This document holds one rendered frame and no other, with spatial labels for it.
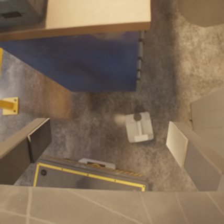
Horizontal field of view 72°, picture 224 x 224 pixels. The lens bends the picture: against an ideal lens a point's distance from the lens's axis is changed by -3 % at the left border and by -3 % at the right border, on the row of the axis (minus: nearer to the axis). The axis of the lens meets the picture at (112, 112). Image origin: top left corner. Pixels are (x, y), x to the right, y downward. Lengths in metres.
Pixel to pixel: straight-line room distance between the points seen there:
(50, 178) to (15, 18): 0.87
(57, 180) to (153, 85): 0.94
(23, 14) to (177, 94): 1.12
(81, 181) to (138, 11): 0.88
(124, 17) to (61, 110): 1.12
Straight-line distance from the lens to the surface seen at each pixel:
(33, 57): 0.69
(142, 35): 0.61
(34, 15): 0.40
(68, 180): 1.03
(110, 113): 1.25
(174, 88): 1.31
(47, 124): 0.16
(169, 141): 0.17
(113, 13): 0.37
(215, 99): 0.92
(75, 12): 0.39
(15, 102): 1.62
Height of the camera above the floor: 1.23
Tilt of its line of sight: 80 degrees down
